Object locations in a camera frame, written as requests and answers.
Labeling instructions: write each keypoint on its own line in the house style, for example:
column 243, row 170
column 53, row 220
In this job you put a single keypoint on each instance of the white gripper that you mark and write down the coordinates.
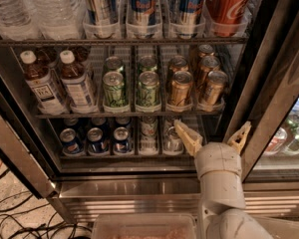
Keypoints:
column 217, row 159

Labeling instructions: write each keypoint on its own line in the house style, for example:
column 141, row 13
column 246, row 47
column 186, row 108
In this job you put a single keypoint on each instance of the orange can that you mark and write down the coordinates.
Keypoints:
column 206, row 65
column 201, row 51
column 180, row 88
column 213, row 88
column 175, row 64

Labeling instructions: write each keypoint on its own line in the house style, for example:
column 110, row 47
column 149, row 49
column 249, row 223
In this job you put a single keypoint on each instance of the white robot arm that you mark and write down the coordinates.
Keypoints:
column 221, row 208

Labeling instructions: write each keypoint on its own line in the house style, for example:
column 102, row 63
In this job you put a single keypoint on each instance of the silver can bottom shelf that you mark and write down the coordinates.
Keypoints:
column 172, row 141

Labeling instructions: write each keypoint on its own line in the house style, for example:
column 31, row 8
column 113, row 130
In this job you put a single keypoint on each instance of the white diet can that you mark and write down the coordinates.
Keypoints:
column 149, row 126

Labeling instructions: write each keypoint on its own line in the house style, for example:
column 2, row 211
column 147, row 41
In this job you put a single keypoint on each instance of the fridge glass door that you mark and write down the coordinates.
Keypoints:
column 269, row 98

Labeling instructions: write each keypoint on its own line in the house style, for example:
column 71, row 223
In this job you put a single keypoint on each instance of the front right green can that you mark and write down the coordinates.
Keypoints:
column 148, row 89

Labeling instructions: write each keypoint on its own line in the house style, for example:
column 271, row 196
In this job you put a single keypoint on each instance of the green can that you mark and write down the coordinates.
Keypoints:
column 148, row 89
column 114, row 64
column 114, row 89
column 147, row 63

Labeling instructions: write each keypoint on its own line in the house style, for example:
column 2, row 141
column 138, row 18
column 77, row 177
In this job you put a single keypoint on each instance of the right blue pepsi can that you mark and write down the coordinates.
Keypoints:
column 122, row 141

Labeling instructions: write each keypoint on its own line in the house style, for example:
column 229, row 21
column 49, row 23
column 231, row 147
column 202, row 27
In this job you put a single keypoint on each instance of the blue pepsi can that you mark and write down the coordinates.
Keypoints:
column 97, row 144
column 122, row 141
column 72, row 145

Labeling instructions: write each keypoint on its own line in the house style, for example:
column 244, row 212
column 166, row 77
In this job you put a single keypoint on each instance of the rear right green can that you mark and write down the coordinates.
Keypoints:
column 147, row 63

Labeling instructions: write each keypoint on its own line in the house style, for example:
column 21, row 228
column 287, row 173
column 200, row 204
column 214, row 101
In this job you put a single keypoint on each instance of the front left green can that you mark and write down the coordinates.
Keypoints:
column 114, row 89

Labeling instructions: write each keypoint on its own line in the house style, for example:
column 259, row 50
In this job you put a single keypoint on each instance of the middle blue pepsi can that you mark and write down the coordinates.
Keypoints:
column 97, row 144

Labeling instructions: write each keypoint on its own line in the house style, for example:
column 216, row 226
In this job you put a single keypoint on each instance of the rear left green can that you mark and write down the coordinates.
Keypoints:
column 114, row 64

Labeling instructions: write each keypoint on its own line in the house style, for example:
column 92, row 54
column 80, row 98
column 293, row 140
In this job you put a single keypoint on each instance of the red cola can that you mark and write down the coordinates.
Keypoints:
column 226, row 15

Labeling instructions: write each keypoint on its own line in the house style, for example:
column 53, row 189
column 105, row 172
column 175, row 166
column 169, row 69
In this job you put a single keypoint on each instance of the stainless steel fridge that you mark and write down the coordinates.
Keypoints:
column 148, row 179

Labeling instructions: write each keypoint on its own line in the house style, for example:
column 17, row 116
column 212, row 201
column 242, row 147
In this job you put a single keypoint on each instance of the left blue pepsi can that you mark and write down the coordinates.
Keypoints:
column 72, row 145

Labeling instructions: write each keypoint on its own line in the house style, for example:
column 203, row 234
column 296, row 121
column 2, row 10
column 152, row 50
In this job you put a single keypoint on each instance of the right blue energy can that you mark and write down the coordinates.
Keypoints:
column 185, row 16

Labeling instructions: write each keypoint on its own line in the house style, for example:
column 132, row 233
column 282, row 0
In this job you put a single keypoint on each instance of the blue energy can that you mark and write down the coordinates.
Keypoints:
column 143, row 17
column 185, row 16

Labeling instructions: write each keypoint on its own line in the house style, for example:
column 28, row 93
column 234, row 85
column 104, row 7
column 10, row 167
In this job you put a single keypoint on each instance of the middle blue energy can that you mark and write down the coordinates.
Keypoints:
column 143, row 17

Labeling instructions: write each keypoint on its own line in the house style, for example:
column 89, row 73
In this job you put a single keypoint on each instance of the left silver energy can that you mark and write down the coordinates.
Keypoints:
column 103, row 15

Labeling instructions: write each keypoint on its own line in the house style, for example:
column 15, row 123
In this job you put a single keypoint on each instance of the right clear plastic bin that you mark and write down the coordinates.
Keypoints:
column 280, row 228

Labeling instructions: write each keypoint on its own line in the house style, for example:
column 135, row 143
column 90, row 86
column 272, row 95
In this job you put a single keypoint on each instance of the clear plastic bin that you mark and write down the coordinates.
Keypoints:
column 280, row 228
column 144, row 226

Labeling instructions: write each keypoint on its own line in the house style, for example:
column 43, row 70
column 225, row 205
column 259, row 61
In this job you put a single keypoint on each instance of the left clear plastic bin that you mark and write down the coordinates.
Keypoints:
column 144, row 226

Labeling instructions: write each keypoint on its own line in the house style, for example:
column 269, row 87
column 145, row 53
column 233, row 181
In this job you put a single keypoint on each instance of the right tea bottle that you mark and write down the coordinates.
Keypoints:
column 77, row 82

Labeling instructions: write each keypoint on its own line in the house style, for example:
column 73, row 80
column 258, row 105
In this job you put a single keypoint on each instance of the tea bottle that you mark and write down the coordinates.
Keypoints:
column 77, row 82
column 44, row 84

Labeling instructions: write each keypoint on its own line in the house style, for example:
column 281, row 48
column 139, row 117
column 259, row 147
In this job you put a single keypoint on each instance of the left tea bottle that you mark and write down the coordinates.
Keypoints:
column 44, row 84

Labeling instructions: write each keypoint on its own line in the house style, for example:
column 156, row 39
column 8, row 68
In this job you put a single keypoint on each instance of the right water bottle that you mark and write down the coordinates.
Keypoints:
column 57, row 19

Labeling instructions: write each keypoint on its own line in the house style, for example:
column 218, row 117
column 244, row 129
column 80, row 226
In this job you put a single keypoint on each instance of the water bottle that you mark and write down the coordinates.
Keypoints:
column 15, row 21
column 57, row 19

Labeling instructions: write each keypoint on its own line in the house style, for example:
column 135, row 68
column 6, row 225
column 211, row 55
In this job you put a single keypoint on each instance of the left water bottle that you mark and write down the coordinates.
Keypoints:
column 15, row 21

